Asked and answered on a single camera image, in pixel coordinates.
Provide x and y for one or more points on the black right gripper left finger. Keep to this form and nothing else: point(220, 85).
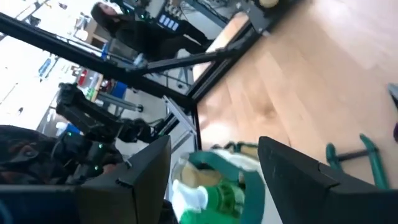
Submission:
point(136, 193)

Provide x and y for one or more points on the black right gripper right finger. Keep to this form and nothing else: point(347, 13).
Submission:
point(311, 199)

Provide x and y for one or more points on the beige green-trimmed gardening bag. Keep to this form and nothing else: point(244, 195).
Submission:
point(255, 193)

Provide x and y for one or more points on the green plastic spray bottle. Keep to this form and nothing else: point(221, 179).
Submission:
point(224, 199)

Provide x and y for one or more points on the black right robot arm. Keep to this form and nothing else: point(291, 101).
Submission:
point(87, 115)

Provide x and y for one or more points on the person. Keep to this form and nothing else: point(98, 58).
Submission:
point(140, 34)

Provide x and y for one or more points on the black diagonal rig beam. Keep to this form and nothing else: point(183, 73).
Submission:
point(62, 49)

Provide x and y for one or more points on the black device blue lights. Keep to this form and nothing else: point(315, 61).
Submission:
point(168, 21)

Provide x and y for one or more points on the silver aluminium bracket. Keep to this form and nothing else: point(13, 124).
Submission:
point(180, 118)

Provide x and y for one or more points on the black metal table frame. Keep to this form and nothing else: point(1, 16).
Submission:
point(224, 59)

